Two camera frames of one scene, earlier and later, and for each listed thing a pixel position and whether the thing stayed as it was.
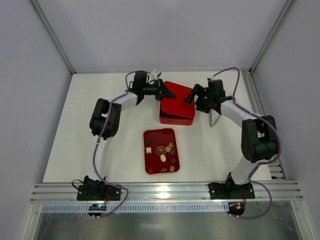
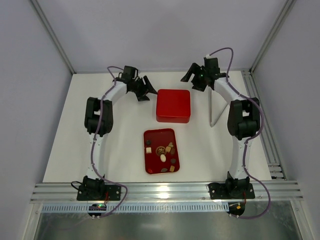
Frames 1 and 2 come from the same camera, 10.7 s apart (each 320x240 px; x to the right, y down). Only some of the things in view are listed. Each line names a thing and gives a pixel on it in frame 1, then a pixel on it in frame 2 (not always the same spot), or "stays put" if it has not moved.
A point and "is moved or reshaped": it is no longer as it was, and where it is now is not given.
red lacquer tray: x=161 y=155 stays put
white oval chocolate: x=163 y=158 stays put
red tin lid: x=177 y=105 is moved or reshaped
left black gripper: x=159 y=89 → x=142 y=87
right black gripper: x=199 y=92 → x=197 y=78
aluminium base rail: x=132 y=192 stays put
